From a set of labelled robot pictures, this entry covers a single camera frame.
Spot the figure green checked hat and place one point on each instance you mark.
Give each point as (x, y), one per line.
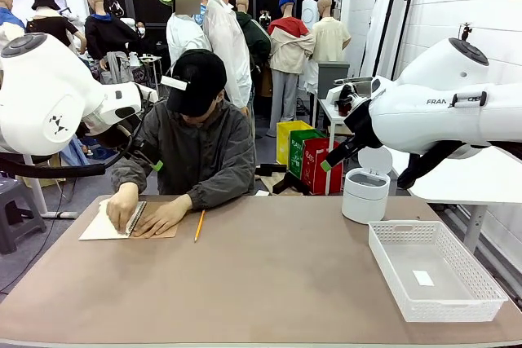
(185, 38)

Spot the background person with mask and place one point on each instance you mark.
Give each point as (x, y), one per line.
(141, 31)

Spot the grey cabinet box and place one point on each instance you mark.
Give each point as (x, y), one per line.
(332, 75)

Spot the small white table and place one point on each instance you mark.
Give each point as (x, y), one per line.
(330, 113)

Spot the grey sleeved left forearm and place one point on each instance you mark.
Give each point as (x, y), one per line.
(220, 193)

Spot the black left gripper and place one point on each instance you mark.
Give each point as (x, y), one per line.
(120, 134)

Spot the mannequin dark green hoodie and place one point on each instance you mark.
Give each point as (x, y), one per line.
(257, 38)

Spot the grey plastic stool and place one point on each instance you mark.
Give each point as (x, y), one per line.
(12, 193)

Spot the white perforated plastic basket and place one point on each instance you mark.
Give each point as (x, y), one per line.
(412, 311)

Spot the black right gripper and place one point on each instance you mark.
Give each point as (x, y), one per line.
(363, 124)

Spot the black cap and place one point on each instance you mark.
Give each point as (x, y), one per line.
(200, 75)

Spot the metal pan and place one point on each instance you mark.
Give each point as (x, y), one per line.
(361, 80)

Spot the grey hanging vest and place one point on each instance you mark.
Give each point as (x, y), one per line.
(118, 67)

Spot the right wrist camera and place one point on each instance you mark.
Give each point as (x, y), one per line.
(337, 93)

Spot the tan cardboard piece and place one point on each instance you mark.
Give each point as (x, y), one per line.
(271, 181)

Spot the green recycling bag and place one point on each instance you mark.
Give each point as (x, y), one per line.
(297, 152)

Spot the person's head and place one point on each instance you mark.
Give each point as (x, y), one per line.
(204, 117)

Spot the white lidded trash can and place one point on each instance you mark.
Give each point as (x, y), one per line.
(363, 201)

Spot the yellow pencil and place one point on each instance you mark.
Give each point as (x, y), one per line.
(199, 225)

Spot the mannequin blue white shirt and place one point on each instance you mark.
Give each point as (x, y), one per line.
(10, 24)

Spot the tall mannequin white shirt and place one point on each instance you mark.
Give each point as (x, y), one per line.
(228, 46)

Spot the mannequin blue cap red jacket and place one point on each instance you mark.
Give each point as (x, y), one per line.
(289, 50)

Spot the mannequin black bucket hat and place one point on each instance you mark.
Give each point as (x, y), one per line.
(49, 24)

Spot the black floor stand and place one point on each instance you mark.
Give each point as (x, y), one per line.
(285, 183)

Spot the white label in basket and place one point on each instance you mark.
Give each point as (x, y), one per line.
(423, 278)

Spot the mannequin cream shirt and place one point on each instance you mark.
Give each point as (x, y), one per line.
(330, 38)

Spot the spiral notebook brown cover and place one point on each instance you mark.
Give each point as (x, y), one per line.
(95, 227)

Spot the person's right hand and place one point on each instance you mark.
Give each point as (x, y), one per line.
(122, 209)

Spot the red recycling bag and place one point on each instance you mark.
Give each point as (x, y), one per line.
(316, 181)

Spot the person in black cap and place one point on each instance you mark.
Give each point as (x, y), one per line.
(212, 152)

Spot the yellow recycling bag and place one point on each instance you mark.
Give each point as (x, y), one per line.
(285, 140)

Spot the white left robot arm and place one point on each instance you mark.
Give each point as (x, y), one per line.
(41, 91)

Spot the mannequin black sweater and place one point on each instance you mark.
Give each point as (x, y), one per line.
(106, 34)

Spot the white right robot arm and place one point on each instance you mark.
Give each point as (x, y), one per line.
(428, 120)

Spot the large white side table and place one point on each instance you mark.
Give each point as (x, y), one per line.
(469, 185)

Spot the grey sleeved right forearm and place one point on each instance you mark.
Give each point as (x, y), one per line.
(130, 174)

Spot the white stand frame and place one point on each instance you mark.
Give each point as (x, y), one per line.
(36, 189)

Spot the blue cloth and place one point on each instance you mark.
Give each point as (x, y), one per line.
(75, 152)

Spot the person's left hand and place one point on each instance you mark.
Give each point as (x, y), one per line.
(163, 217)

